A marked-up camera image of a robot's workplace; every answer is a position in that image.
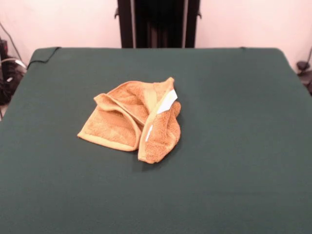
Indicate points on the dark green table cloth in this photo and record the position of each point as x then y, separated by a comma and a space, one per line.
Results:
219, 146

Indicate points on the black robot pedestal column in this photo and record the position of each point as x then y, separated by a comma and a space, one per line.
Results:
126, 24

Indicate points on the orange-brown terry towel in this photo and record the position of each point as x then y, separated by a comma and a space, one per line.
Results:
117, 126

